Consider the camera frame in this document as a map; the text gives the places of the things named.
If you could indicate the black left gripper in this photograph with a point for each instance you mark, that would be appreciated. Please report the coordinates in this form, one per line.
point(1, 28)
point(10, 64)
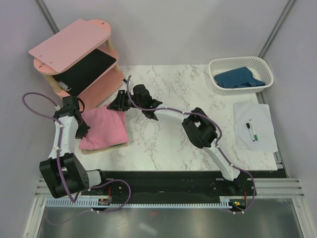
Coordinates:
point(82, 133)

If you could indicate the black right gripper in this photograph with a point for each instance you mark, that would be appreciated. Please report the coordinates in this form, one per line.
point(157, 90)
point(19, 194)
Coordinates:
point(119, 103)

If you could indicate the pink t-shirt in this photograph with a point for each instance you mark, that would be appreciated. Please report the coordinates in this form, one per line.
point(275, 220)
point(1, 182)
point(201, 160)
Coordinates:
point(107, 129)

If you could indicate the wooden tray board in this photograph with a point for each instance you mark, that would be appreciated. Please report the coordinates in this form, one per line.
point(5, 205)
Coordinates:
point(87, 152)

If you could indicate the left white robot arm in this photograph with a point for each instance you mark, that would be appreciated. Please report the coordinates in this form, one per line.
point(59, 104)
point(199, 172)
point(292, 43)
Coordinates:
point(62, 171)

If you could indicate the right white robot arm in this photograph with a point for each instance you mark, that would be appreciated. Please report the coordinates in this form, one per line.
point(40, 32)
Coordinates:
point(200, 130)

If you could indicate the black tablet on shelf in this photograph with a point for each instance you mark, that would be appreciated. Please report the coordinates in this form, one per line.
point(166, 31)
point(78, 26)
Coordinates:
point(76, 79)

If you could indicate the pink tiered shelf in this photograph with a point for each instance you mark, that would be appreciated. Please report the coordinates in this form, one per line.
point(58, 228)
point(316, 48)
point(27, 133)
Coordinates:
point(63, 50)

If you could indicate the green folded t-shirt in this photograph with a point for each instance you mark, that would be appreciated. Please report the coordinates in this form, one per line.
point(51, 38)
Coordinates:
point(119, 145)

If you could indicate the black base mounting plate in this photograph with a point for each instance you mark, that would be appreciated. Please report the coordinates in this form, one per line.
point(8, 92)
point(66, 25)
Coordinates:
point(180, 186)

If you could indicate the white perforated plastic basket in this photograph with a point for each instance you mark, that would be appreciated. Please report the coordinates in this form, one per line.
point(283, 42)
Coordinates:
point(256, 65)

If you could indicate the blue t-shirt in basket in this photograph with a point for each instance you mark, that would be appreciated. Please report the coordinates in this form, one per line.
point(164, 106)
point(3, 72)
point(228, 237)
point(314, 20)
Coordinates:
point(237, 78)

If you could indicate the white folded cloth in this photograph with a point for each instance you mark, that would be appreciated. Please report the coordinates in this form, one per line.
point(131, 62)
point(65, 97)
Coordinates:
point(261, 117)

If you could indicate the white green marker pen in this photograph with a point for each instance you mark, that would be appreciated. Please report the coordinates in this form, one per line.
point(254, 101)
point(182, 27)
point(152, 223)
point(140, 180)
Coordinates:
point(252, 130)

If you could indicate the white slotted cable duct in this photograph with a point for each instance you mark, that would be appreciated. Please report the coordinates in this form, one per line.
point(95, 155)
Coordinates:
point(89, 202)

